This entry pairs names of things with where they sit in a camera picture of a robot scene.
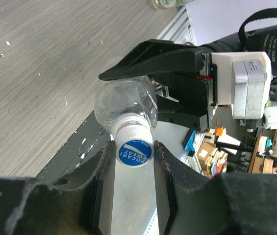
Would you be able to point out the clear plastic bottle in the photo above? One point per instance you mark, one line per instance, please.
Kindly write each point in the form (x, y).
(134, 97)

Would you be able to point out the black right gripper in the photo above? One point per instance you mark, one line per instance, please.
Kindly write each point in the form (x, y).
(186, 74)

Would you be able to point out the green glass bottle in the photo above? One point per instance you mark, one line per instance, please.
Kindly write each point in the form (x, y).
(165, 4)

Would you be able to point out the white bottle cap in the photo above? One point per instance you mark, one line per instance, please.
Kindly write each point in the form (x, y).
(134, 145)

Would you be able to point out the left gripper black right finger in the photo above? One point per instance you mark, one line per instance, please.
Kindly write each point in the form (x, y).
(228, 204)

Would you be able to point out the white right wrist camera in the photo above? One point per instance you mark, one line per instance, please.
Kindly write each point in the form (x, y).
(243, 82)

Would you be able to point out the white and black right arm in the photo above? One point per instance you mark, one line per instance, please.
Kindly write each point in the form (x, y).
(259, 40)

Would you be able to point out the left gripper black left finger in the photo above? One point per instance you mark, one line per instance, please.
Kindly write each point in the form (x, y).
(78, 203)

